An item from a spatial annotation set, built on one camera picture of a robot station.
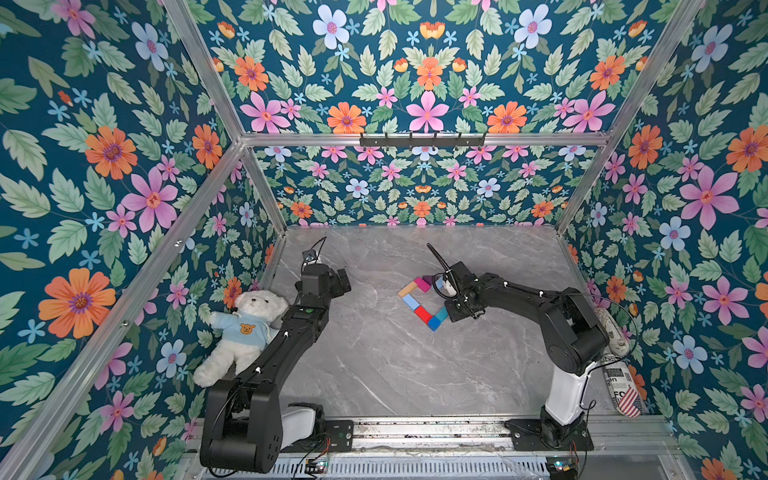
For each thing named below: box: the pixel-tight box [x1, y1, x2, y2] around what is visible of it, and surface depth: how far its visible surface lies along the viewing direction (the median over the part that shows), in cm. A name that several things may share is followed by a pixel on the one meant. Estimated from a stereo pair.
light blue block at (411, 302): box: [402, 293, 420, 311], surface depth 100 cm
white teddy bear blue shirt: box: [194, 290, 288, 388], surface depth 86 cm
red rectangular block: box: [414, 306, 432, 325], surface depth 98 cm
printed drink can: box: [601, 354, 645, 418], surface depth 80 cm
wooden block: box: [398, 281, 418, 298], surface depth 103 cm
